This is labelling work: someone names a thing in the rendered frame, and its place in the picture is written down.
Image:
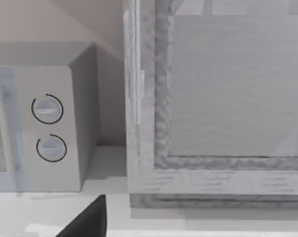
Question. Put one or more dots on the grey cabinet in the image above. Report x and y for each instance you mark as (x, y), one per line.
(144, 148)

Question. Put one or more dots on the pale microwave oven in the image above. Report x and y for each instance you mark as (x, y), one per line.
(72, 118)

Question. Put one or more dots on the grey cabinet door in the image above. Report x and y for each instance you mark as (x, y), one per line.
(233, 86)

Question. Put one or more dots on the pale microwave knob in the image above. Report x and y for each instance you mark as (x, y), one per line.
(51, 147)
(47, 108)

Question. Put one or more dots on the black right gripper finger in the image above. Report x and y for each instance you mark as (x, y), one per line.
(91, 221)

